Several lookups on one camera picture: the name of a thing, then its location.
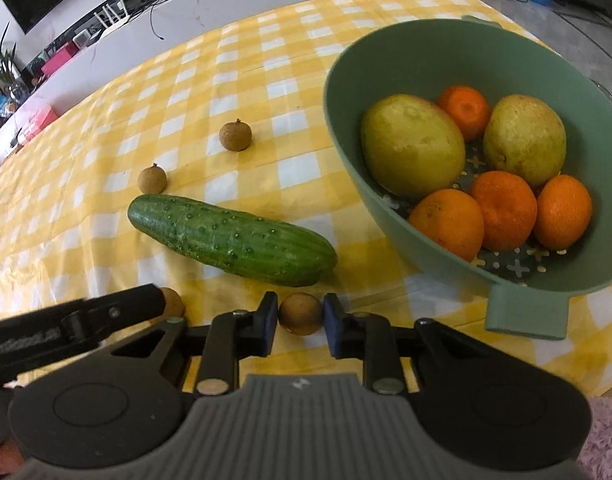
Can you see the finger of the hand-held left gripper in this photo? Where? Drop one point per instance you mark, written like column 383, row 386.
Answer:
column 111, row 310

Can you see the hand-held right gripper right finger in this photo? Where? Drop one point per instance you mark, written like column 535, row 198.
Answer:
column 332, row 325

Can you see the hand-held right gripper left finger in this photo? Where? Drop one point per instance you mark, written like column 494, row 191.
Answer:
column 270, row 320

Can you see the brown longan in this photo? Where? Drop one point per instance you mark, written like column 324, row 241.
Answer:
column 152, row 178
column 300, row 314
column 173, row 305
column 235, row 135

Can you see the yellow-green pear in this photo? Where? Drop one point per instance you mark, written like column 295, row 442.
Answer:
column 525, row 137
column 410, row 145

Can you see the green colander bowl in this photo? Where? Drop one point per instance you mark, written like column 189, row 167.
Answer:
column 356, row 85

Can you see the green cucumber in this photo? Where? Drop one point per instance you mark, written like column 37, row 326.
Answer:
column 231, row 240

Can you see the orange mandarin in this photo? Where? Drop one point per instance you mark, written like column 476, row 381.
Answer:
column 448, row 222
column 505, row 210
column 464, row 110
column 563, row 212

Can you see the yellow checked tablecloth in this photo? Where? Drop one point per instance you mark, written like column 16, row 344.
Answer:
column 136, row 110

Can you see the pink box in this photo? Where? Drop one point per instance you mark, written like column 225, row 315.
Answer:
column 36, row 120

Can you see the red storage box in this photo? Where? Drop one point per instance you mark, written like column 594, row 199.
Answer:
column 61, row 57

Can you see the small potted plant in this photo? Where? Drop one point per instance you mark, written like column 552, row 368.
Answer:
column 1, row 60

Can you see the pink fuzzy cloth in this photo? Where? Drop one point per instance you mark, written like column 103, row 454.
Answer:
column 608, row 435

